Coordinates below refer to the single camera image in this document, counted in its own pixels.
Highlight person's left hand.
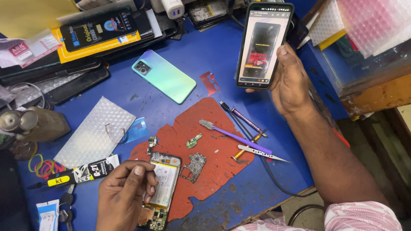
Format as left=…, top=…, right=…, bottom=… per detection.
left=96, top=160, right=160, bottom=231

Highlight person's right hand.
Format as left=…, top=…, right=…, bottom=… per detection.
left=245, top=42, right=317, bottom=118

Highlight black smartphone with lit screen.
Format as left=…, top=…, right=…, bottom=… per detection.
left=236, top=1, right=295, bottom=89

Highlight black glue tube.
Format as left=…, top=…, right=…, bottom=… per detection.
left=27, top=154, right=120, bottom=190

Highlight opened phone with battery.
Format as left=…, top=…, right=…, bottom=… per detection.
left=137, top=151, right=183, bottom=231

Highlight bunch of keys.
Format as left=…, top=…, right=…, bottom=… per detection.
left=58, top=184, right=76, bottom=231

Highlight dark phone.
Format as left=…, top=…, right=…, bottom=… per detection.
left=285, top=13, right=309, bottom=50

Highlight purple metal screwdriver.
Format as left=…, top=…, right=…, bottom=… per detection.
left=230, top=107, right=269, bottom=138

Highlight small charging port board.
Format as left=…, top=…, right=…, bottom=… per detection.
left=147, top=136, right=158, bottom=156

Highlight bubble wrap sheet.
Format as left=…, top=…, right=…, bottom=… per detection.
left=53, top=96, right=137, bottom=169

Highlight blue adhesive film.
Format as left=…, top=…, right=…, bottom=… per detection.
left=120, top=117, right=149, bottom=145

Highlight blue and white packet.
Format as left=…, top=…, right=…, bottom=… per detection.
left=36, top=199, right=60, bottom=231

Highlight silver perforated tweezers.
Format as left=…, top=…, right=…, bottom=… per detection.
left=238, top=144, right=291, bottom=163

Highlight purple cleaning brush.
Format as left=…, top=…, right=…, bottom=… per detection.
left=199, top=119, right=273, bottom=155

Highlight red rubber band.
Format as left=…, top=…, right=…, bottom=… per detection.
left=35, top=159, right=67, bottom=179

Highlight red adhesive film piece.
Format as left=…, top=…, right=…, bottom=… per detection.
left=199, top=71, right=221, bottom=96

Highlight gold metal screwdriver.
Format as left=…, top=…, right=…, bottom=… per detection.
left=231, top=129, right=268, bottom=162

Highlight wooden glass display counter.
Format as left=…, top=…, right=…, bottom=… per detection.
left=318, top=38, right=411, bottom=121

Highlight phone motherboard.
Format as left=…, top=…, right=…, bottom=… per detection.
left=179, top=152, right=207, bottom=184

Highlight green rubber band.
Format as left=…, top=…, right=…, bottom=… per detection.
left=28, top=154, right=53, bottom=179

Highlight small green circuit board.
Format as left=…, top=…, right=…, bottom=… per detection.
left=186, top=133, right=203, bottom=149

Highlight red silicone work mat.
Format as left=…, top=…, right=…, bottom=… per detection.
left=128, top=97, right=256, bottom=222

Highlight pile of bubble wrap bags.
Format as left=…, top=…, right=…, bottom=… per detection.
left=308, top=0, right=411, bottom=59

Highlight brass metal bottle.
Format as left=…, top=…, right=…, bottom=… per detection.
left=0, top=107, right=71, bottom=144

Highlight teal gradient phone back cover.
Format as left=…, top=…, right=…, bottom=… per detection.
left=132, top=49, right=197, bottom=105

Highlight stack of black phone screens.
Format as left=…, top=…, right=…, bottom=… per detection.
left=0, top=57, right=111, bottom=106

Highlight white charger adapter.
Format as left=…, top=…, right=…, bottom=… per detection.
left=160, top=0, right=185, bottom=20

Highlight pink patterned sleeve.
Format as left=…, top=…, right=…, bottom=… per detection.
left=231, top=201, right=404, bottom=231

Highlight orange flat box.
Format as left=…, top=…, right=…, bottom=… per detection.
left=51, top=27, right=142, bottom=64

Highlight black display packaging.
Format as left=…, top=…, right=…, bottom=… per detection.
left=59, top=12, right=138, bottom=53

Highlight white packet with red label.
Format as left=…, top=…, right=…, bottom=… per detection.
left=0, top=31, right=63, bottom=69

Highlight yellow paper sheet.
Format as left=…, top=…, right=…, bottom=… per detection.
left=0, top=0, right=80, bottom=40

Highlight black charging cable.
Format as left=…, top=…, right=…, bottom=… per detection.
left=219, top=101, right=319, bottom=197

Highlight disassembled phone frame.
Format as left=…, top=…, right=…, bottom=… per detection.
left=188, top=0, right=229, bottom=31

